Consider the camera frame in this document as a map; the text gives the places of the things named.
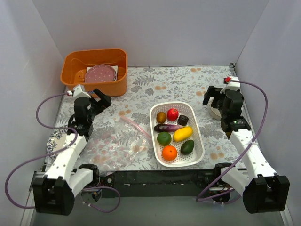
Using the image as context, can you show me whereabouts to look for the clear zip top bag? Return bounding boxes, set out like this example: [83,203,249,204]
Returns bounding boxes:
[79,116,152,172]

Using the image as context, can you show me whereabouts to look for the yellow mango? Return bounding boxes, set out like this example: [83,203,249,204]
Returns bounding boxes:
[173,127,193,142]

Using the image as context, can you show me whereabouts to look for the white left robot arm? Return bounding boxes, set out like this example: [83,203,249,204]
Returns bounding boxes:
[32,85,111,216]

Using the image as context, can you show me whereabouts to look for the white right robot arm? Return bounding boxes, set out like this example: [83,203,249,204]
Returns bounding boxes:
[212,88,290,214]

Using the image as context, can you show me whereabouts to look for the beige ceramic bowl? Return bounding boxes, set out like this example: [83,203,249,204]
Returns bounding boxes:
[208,99,221,121]

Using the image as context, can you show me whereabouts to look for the pink polka dot plate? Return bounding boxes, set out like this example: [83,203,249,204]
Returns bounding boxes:
[85,64,117,83]

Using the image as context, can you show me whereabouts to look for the orange plastic tub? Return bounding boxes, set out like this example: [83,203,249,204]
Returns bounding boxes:
[60,48,127,97]

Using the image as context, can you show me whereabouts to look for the blue floral plate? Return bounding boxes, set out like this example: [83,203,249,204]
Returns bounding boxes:
[46,129,67,154]

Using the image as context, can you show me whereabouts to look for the white perforated plastic basket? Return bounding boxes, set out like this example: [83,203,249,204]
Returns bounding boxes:
[150,102,205,168]

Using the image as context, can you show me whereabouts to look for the dark brown chocolate cube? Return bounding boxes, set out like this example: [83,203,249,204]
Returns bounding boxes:
[177,114,189,126]

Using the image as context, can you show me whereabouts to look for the brown kiwi fruit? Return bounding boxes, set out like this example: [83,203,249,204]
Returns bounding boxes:
[156,112,167,124]

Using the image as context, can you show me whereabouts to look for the red apple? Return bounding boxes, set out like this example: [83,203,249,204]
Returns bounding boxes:
[166,108,179,121]

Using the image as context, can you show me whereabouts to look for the purple eggplant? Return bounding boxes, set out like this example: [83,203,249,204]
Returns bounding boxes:
[154,124,183,133]

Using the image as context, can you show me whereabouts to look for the dark green avocado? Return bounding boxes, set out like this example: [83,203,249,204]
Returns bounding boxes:
[180,140,194,155]

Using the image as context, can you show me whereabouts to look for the green lime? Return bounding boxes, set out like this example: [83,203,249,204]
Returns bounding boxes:
[157,132,172,146]

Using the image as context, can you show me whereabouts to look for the orange tangerine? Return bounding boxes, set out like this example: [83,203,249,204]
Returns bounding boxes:
[162,145,177,161]

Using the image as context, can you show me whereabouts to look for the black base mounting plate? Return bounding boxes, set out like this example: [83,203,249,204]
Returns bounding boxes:
[100,169,214,197]

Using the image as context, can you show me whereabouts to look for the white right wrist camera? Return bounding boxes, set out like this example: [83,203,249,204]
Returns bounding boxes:
[223,76,240,91]

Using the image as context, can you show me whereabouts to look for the aluminium table edge rail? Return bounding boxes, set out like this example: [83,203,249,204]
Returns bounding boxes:
[229,63,237,77]

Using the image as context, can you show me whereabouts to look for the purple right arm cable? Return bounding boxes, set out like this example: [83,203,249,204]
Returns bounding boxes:
[196,80,269,204]

